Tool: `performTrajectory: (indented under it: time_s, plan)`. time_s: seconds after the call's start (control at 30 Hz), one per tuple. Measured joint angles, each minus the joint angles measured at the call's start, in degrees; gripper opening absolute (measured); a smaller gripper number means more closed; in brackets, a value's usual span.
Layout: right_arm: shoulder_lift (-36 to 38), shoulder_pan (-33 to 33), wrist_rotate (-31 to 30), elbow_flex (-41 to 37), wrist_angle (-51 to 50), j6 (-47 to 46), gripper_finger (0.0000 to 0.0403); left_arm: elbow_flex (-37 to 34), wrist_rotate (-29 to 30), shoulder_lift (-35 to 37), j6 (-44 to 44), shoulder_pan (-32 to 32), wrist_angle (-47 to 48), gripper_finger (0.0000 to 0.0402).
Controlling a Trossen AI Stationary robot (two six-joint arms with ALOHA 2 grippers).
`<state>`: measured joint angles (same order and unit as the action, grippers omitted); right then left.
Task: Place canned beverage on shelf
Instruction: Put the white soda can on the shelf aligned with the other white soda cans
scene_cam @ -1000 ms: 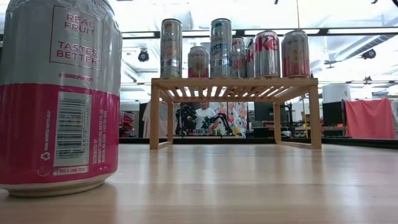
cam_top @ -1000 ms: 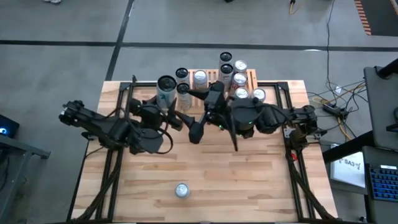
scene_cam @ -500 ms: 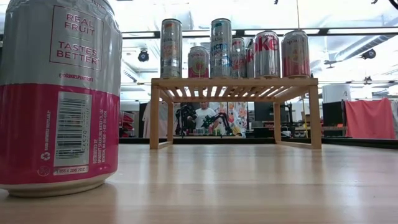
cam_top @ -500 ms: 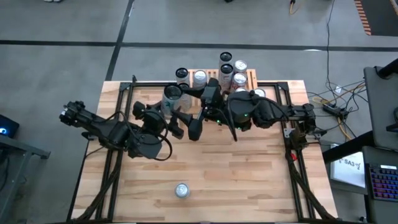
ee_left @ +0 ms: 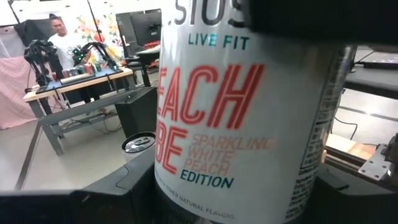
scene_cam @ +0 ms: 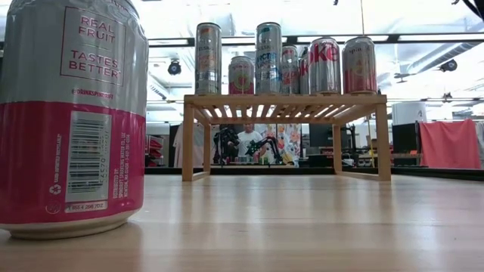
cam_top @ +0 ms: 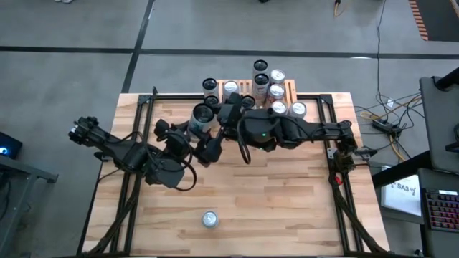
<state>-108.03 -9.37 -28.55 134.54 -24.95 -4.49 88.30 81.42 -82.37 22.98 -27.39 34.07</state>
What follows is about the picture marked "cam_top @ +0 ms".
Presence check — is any tall Celsius peach can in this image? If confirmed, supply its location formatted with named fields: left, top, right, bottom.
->
left=252, top=59, right=269, bottom=77

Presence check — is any wooden slatted shelf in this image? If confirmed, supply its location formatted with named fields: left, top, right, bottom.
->
left=214, top=79, right=298, bottom=108

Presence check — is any long black floor cable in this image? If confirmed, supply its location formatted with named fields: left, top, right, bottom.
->
left=374, top=0, right=389, bottom=121

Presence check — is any white printed sign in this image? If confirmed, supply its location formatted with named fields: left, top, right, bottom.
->
left=379, top=174, right=423, bottom=217

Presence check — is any grey metal stand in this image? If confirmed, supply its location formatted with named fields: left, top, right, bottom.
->
left=0, top=153, right=59, bottom=258

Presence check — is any dark grey desk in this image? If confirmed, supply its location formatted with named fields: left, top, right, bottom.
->
left=418, top=75, right=459, bottom=175

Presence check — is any pale pink Spindrift can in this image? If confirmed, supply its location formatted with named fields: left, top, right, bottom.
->
left=289, top=101, right=308, bottom=119

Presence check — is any black power strip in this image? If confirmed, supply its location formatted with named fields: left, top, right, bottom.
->
left=372, top=119, right=403, bottom=139

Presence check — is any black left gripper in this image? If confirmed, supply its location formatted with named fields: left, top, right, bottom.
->
left=153, top=118, right=223, bottom=167

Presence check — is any black box with blue light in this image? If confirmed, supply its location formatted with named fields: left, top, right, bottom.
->
left=0, top=131, right=23, bottom=161

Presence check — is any black mat with striped edge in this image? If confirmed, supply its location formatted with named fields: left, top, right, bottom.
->
left=407, top=0, right=459, bottom=42

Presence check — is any black looped camera cable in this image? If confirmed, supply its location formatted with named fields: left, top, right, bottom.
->
left=236, top=121, right=252, bottom=166
left=157, top=132, right=198, bottom=193

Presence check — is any Spindrift can with fruit emblem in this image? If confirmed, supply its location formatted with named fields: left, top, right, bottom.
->
left=222, top=80, right=240, bottom=101

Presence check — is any pink and silver Spindrift can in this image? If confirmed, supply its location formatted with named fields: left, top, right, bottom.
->
left=202, top=210, right=221, bottom=229

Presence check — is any black sleeved cable bundle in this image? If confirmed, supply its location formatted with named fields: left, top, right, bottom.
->
left=84, top=171, right=146, bottom=257
left=333, top=189, right=390, bottom=257

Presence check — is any black desk support bar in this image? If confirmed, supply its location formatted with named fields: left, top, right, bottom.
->
left=372, top=150, right=431, bottom=188

